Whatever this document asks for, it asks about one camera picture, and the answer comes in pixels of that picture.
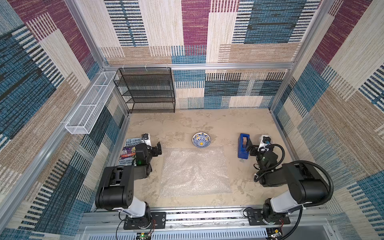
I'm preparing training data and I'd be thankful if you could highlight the aluminium front rail frame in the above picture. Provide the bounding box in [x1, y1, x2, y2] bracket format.
[75, 206, 342, 240]

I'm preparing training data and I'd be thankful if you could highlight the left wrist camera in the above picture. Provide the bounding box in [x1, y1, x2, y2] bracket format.
[141, 133, 152, 146]

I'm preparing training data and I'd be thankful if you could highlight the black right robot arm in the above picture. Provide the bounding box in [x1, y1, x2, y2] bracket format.
[247, 144, 334, 225]

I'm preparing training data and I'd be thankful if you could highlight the blue patterned ceramic bowl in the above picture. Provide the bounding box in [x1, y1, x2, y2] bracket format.
[192, 132, 211, 149]

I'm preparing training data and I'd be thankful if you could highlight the black corrugated cable conduit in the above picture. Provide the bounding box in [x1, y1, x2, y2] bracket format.
[287, 160, 335, 208]

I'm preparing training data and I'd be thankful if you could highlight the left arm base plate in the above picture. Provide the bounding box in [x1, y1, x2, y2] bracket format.
[123, 212, 167, 230]

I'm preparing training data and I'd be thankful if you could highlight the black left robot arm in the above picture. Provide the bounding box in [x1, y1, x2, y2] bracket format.
[95, 143, 162, 230]

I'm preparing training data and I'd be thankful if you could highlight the colourful treehouse book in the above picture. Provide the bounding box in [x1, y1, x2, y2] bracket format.
[118, 138, 143, 166]

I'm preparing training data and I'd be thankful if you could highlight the white wire mesh basket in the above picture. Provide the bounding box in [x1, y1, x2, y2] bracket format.
[65, 72, 117, 135]

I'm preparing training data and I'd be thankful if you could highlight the blue tape dispenser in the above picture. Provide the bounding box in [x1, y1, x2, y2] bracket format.
[238, 134, 251, 160]

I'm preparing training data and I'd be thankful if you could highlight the clear bubble wrap sheet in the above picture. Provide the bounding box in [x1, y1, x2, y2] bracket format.
[160, 147, 232, 198]

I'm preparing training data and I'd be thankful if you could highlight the black wire shelf rack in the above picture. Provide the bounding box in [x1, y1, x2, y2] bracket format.
[114, 68, 176, 114]

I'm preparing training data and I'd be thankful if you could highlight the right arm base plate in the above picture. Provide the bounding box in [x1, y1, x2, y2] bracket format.
[243, 208, 291, 226]

